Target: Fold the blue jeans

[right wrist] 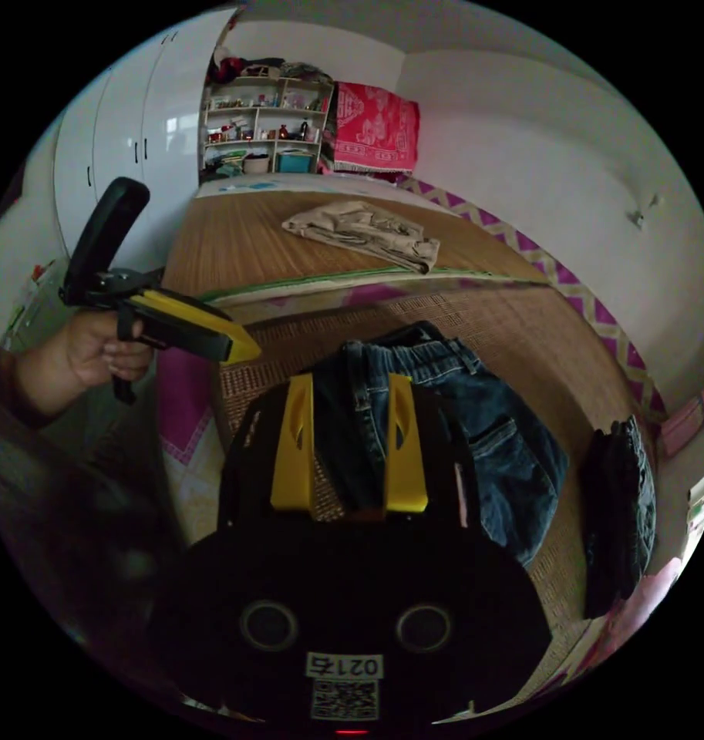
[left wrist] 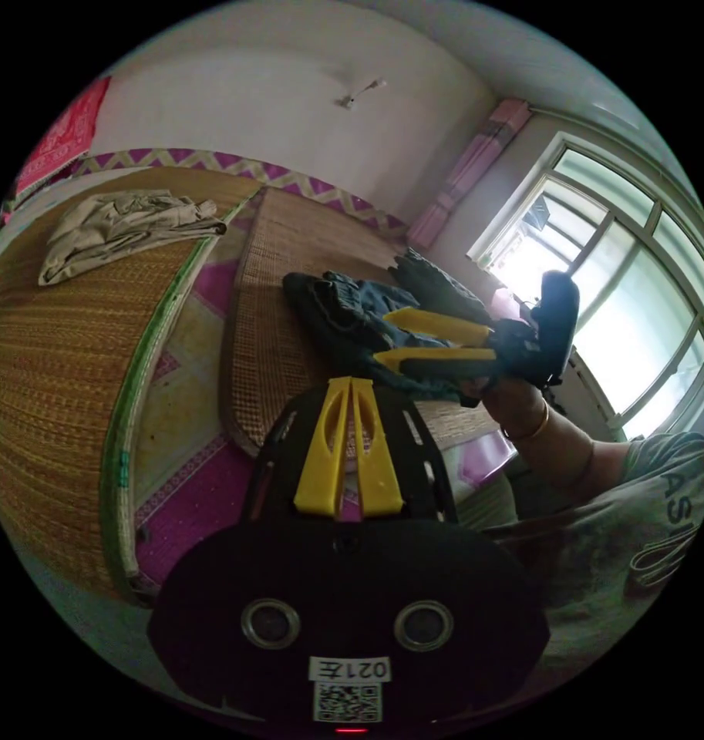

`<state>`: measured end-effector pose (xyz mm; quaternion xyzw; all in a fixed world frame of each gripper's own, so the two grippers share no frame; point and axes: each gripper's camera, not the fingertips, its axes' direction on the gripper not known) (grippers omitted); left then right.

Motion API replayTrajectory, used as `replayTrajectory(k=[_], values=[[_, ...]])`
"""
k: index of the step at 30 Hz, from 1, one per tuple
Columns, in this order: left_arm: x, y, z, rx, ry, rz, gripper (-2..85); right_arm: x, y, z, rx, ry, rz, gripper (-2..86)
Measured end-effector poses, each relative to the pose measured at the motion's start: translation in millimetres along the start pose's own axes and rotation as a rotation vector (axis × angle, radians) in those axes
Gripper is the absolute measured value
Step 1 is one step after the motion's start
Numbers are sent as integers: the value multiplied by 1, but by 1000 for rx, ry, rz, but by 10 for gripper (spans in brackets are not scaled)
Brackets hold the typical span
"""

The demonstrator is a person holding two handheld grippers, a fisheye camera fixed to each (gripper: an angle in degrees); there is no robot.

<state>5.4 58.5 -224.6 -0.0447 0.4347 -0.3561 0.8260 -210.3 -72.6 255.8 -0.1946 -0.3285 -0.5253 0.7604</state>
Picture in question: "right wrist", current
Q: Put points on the person's body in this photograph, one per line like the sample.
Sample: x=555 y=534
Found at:
x=68 y=520

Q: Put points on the pile of clothes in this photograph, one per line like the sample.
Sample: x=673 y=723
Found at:
x=617 y=509

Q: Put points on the red patterned blanket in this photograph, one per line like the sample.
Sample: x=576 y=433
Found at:
x=375 y=127

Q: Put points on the white cupboard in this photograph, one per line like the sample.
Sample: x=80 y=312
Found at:
x=137 y=115

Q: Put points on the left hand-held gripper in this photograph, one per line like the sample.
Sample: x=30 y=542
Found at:
x=110 y=289

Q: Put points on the beige trousers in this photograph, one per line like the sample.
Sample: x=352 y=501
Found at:
x=363 y=231

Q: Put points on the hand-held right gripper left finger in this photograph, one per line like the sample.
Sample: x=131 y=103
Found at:
x=292 y=457

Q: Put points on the person's left hand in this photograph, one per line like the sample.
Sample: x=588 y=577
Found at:
x=88 y=352

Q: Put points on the person's left forearm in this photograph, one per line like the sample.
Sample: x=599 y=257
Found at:
x=25 y=381

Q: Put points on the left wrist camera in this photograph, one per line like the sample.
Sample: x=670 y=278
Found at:
x=110 y=222

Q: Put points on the white open shelf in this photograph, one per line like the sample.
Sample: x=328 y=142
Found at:
x=265 y=124

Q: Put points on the blue jeans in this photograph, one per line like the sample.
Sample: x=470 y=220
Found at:
x=502 y=457

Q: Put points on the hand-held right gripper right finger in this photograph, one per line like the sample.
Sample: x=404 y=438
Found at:
x=406 y=462

